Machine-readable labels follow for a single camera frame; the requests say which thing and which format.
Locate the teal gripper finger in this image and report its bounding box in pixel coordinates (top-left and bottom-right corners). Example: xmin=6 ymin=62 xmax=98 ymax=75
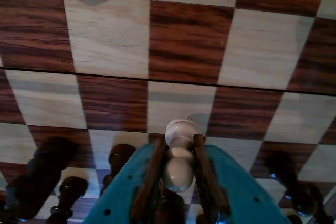
xmin=83 ymin=137 xmax=167 ymax=224
xmin=193 ymin=133 xmax=289 ymax=224

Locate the white chess pawn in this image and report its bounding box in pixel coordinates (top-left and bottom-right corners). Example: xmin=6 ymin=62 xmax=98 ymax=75
xmin=161 ymin=118 xmax=201 ymax=193

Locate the dark chess pawn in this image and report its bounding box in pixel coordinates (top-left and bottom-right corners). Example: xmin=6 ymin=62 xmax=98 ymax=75
xmin=306 ymin=184 xmax=335 ymax=224
xmin=47 ymin=176 xmax=89 ymax=224
xmin=101 ymin=144 xmax=137 ymax=196

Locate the dark chess knight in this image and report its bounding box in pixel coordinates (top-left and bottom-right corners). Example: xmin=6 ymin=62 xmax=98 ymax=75
xmin=5 ymin=136 xmax=78 ymax=221

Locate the wooden folding chessboard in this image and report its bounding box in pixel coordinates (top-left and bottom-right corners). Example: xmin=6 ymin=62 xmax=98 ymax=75
xmin=0 ymin=0 xmax=336 ymax=224

